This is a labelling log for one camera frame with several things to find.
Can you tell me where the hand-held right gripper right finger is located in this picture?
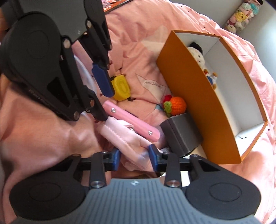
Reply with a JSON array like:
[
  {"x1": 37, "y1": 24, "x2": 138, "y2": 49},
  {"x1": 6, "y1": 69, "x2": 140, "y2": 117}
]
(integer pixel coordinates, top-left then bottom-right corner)
[{"x1": 148, "y1": 144, "x2": 213, "y2": 187}]

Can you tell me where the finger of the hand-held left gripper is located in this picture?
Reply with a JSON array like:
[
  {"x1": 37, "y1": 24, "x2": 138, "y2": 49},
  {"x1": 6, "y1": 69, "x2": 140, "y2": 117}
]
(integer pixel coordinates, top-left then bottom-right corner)
[
  {"x1": 28, "y1": 37, "x2": 108, "y2": 121},
  {"x1": 80, "y1": 0, "x2": 115, "y2": 97}
]

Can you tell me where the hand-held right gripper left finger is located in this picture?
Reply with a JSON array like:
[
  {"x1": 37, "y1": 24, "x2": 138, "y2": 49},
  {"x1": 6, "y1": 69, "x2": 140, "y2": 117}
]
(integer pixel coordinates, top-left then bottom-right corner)
[{"x1": 61, "y1": 149, "x2": 121, "y2": 188}]

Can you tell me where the light pink cloth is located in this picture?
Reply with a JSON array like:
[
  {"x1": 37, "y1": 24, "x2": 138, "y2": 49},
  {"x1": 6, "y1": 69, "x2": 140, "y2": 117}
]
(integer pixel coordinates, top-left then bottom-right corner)
[{"x1": 96, "y1": 116, "x2": 166, "y2": 173}]

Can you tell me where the yellow plastic toy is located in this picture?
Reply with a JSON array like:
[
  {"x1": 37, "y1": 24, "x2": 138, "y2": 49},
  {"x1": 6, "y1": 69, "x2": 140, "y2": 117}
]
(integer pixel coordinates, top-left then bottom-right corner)
[{"x1": 110, "y1": 74, "x2": 132, "y2": 101}]

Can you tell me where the pink handled tool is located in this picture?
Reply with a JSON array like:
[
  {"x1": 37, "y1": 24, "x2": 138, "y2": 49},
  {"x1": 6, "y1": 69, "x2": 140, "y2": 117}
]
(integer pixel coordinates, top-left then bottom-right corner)
[{"x1": 103, "y1": 100, "x2": 161, "y2": 142}]

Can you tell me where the dark grey box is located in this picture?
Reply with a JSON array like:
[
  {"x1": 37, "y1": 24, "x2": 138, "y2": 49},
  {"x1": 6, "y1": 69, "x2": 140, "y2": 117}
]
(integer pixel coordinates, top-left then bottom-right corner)
[{"x1": 160, "y1": 112, "x2": 203, "y2": 157}]

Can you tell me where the orange cardboard box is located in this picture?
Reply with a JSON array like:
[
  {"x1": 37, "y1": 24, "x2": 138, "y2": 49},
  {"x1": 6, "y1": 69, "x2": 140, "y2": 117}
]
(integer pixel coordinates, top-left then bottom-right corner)
[{"x1": 156, "y1": 30, "x2": 269, "y2": 165}]

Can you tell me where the pink printed blanket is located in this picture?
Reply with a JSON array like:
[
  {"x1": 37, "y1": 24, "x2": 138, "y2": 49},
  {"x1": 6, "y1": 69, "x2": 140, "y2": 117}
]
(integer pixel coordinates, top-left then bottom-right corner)
[{"x1": 0, "y1": 0, "x2": 276, "y2": 224}]

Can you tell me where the crocheted orange fruit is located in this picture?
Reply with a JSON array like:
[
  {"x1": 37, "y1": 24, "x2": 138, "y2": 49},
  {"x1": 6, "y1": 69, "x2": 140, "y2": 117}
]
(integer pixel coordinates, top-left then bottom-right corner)
[{"x1": 162, "y1": 95, "x2": 187, "y2": 118}]

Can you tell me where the book with orange cover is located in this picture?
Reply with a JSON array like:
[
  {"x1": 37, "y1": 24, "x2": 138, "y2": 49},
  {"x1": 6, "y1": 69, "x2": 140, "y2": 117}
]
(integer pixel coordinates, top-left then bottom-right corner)
[{"x1": 101, "y1": 0, "x2": 134, "y2": 13}]

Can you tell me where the row of plush toys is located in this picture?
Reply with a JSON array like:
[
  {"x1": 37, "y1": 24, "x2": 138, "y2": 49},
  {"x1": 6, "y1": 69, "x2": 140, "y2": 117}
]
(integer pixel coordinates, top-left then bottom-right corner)
[{"x1": 223, "y1": 0, "x2": 262, "y2": 34}]

